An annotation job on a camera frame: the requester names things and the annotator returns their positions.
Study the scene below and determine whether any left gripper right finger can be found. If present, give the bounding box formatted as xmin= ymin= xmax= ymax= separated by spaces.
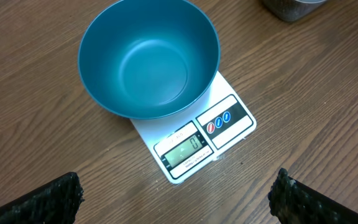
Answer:
xmin=268 ymin=168 xmax=358 ymax=224

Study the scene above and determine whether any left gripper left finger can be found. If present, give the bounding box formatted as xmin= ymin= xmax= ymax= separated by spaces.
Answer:
xmin=0 ymin=172 xmax=85 ymax=224

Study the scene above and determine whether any teal round bowl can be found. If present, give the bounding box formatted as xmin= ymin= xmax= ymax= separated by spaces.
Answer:
xmin=77 ymin=0 xmax=221 ymax=121

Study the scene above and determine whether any white digital kitchen scale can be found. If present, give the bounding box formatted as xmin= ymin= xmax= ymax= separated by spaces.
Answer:
xmin=132 ymin=73 xmax=257 ymax=184

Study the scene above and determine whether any clear plastic food container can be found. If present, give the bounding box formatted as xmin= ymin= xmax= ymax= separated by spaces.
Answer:
xmin=262 ymin=0 xmax=327 ymax=22

